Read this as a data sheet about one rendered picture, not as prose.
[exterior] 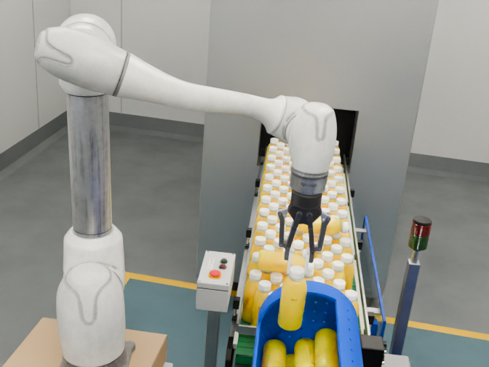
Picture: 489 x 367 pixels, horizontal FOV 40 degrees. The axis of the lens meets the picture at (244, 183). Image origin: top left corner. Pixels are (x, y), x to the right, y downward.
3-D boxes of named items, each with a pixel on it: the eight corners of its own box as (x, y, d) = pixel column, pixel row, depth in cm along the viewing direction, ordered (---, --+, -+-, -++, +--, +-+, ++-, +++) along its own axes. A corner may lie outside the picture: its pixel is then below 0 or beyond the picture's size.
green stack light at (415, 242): (409, 249, 220) (411, 236, 218) (406, 240, 226) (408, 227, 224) (428, 251, 220) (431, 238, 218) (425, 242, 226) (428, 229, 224)
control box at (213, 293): (195, 309, 208) (196, 281, 204) (204, 276, 226) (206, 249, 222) (227, 313, 207) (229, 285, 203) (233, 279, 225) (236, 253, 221)
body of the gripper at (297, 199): (289, 193, 159) (285, 227, 163) (324, 196, 159) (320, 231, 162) (290, 180, 166) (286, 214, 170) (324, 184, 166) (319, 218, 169)
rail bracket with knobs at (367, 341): (350, 374, 200) (354, 346, 196) (348, 359, 207) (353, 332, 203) (383, 378, 200) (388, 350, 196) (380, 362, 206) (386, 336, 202)
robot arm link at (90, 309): (57, 371, 158) (49, 292, 149) (63, 326, 174) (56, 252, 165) (126, 365, 160) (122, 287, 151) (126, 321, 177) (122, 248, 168)
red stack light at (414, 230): (411, 236, 218) (413, 226, 217) (409, 227, 224) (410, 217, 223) (431, 238, 218) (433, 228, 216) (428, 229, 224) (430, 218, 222)
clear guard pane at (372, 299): (362, 434, 239) (383, 322, 219) (349, 309, 310) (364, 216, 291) (363, 434, 239) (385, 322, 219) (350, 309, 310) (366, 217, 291)
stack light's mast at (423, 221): (405, 265, 223) (414, 223, 216) (403, 255, 229) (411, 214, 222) (424, 267, 222) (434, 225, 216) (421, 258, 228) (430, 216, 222)
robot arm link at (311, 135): (338, 175, 156) (323, 155, 168) (347, 112, 150) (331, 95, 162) (292, 175, 154) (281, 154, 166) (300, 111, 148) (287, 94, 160)
